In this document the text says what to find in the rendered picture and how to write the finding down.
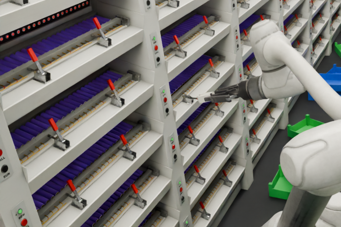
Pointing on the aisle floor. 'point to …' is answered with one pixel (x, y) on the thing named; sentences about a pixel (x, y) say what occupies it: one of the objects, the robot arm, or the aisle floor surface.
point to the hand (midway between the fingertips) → (206, 97)
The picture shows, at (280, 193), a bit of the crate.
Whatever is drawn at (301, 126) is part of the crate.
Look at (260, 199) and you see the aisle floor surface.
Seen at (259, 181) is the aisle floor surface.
